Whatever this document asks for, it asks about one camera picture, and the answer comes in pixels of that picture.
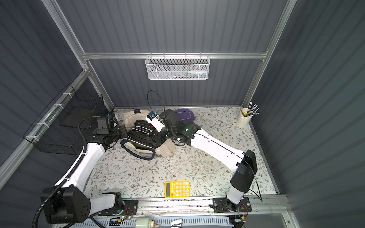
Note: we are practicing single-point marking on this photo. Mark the white wire wall basket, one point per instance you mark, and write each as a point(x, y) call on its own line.
point(177, 68)

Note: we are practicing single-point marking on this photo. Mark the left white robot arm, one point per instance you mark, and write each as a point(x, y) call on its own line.
point(65, 203)

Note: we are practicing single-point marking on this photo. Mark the purple round case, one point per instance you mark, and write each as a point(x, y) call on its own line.
point(186, 115)

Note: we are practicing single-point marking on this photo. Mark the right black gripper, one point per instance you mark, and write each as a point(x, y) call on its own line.
point(159, 133)

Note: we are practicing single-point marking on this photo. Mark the white pen cup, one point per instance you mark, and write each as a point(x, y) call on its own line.
point(244, 119)

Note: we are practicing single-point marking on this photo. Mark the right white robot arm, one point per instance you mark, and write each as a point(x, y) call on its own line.
point(242, 164)

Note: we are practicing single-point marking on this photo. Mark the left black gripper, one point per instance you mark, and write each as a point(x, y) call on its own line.
point(121, 133)

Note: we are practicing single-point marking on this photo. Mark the black wire side basket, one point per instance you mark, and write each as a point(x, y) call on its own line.
point(57, 131)

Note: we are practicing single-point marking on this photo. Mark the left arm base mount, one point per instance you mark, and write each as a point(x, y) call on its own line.
point(122, 208)

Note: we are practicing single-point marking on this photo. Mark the floral canvas tote bag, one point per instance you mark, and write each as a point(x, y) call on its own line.
point(167, 149)

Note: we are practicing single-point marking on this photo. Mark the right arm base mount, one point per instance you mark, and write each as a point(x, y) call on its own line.
point(223, 205)

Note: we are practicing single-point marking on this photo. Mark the yellow calculator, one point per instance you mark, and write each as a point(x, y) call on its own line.
point(177, 189)

